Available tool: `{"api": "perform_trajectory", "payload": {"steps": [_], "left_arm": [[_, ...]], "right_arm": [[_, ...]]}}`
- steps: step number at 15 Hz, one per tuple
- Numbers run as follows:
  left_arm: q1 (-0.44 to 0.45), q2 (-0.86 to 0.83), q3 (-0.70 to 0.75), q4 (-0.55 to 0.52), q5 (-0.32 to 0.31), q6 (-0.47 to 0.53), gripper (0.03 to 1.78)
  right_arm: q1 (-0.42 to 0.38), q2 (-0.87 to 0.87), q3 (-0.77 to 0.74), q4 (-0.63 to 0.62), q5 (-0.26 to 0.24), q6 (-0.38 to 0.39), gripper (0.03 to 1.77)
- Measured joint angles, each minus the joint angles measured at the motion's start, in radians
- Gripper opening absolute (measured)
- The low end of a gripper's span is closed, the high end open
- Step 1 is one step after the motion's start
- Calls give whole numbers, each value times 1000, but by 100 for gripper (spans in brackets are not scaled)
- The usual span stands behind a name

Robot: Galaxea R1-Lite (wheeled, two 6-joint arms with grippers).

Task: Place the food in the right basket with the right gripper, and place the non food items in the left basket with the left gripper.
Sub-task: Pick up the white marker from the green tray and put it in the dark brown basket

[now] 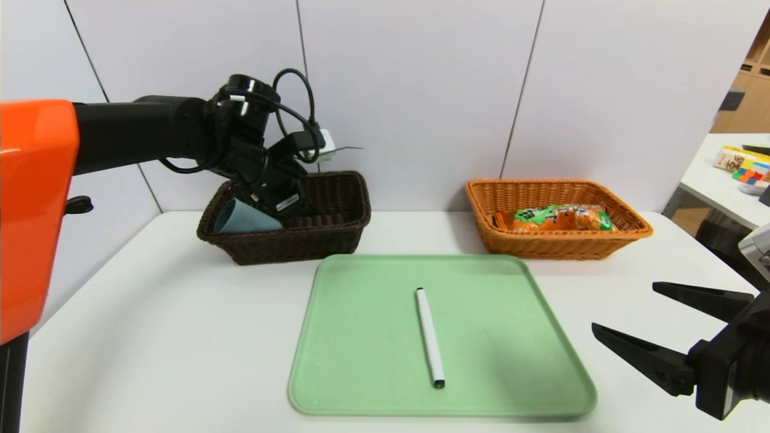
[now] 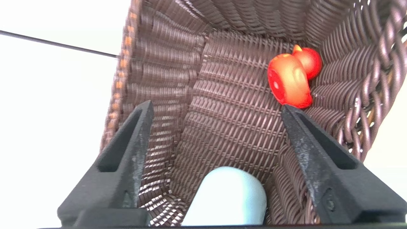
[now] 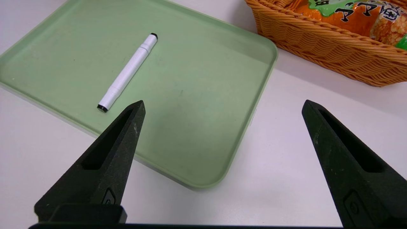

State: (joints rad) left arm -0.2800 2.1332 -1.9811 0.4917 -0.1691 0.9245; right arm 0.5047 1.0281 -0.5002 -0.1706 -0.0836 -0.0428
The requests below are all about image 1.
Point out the blue-grey plastic cup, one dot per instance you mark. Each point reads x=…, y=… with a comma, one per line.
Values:
x=243, y=219

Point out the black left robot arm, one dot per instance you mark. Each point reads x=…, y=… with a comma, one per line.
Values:
x=36, y=210

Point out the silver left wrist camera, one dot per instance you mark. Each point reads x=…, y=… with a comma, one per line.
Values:
x=325, y=144

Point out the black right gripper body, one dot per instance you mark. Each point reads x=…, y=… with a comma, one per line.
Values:
x=716, y=373

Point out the yellow flat booklet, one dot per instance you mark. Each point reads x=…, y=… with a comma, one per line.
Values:
x=755, y=155

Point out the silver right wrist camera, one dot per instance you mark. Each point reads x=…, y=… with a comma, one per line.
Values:
x=759, y=249

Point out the small black box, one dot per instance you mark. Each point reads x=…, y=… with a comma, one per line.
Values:
x=766, y=197

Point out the white marker pen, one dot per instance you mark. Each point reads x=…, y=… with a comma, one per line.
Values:
x=430, y=337

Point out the small printed wooden box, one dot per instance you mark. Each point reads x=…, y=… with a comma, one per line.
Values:
x=726, y=161

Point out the colourful puzzle cube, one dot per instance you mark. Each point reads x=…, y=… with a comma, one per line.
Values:
x=749, y=175

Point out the orange snack bag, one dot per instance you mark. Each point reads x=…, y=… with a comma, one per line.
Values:
x=565, y=219

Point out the light green plastic tray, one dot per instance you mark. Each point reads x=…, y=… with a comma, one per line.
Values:
x=511, y=337

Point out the orange wicker basket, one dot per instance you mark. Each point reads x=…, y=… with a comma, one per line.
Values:
x=541, y=246

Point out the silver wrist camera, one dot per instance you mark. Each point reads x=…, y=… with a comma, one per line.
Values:
x=759, y=249
x=325, y=144

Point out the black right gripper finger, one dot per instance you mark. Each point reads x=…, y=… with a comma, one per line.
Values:
x=704, y=297
x=652, y=361

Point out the white side table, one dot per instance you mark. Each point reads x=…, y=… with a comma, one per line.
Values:
x=701, y=174

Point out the dark brown wicker basket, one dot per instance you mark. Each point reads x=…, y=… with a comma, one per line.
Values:
x=301, y=246

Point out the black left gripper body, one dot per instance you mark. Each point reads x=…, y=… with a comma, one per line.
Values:
x=289, y=203

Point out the dark grey ribbed bin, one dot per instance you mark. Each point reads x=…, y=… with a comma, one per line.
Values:
x=719, y=237

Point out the white round dish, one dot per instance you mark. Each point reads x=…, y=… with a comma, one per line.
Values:
x=751, y=188

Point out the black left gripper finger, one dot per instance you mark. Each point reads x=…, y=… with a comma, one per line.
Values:
x=307, y=210

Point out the wooden shelf unit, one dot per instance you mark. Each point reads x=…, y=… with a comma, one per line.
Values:
x=752, y=102

